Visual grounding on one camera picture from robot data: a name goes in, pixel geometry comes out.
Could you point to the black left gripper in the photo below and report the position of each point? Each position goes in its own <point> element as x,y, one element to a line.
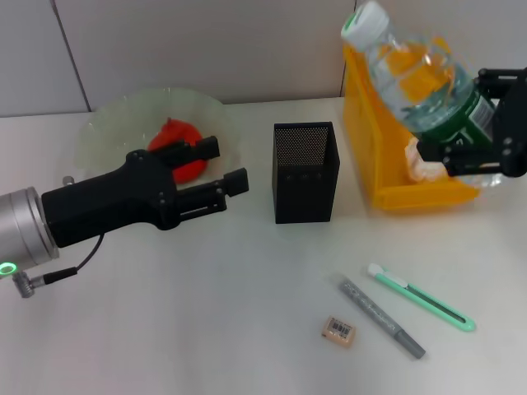
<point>115,201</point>

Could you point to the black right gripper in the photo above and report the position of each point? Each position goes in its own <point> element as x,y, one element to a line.
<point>516,131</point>

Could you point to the clear green-label water bottle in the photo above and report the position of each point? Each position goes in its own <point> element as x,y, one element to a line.
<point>420,82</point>

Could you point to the white paper ball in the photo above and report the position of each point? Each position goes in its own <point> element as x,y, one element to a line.
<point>424,168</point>

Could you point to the black mesh pen holder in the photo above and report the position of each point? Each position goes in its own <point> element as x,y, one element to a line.
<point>304,193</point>

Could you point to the clear green glass fruit plate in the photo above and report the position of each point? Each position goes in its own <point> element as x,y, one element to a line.
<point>111,123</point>

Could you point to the mint green utility knife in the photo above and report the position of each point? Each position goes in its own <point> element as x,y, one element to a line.
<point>428,302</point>

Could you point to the beige eraser with barcode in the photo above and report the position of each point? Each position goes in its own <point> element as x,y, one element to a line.
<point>338,331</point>

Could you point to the grey glitter pen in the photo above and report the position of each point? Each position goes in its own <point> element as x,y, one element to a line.
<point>370,310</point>

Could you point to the yellow plastic bin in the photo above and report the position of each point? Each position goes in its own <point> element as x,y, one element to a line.
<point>370,123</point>

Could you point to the silver round connector stub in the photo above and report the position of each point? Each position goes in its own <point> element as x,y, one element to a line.
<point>68,180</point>

